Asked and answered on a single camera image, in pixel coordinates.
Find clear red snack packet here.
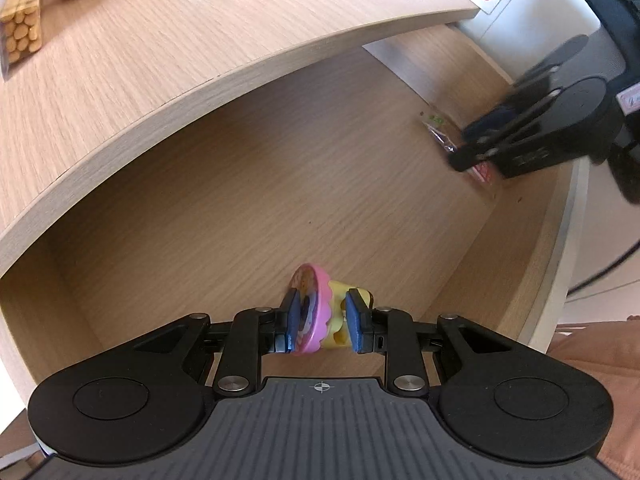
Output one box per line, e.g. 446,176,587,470
419,110,502,192

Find black cable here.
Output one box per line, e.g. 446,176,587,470
567,242,640,295

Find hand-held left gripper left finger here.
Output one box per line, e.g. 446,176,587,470
127,287,306,398

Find yellow jelly cup pink lid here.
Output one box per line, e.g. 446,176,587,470
290,263,374,357

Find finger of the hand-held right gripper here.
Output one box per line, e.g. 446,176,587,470
462,34,591,141
446,87,568,174

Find person's leg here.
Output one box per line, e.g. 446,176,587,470
547,315,640,480

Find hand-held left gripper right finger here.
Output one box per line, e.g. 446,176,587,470
344,287,523,398

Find biscuit stick packet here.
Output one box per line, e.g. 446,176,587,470
0,0,47,82

